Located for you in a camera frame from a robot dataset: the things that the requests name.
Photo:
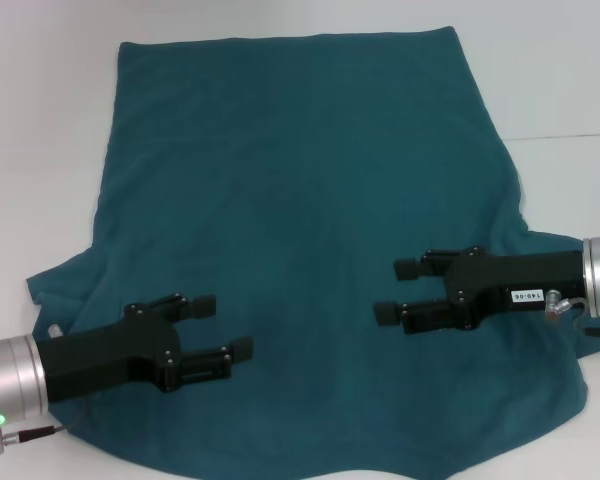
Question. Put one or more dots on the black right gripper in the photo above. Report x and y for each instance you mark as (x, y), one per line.
(495, 280)

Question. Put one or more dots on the teal blue shirt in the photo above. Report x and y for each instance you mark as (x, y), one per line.
(300, 175)

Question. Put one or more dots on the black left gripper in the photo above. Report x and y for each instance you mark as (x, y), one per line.
(105, 355)

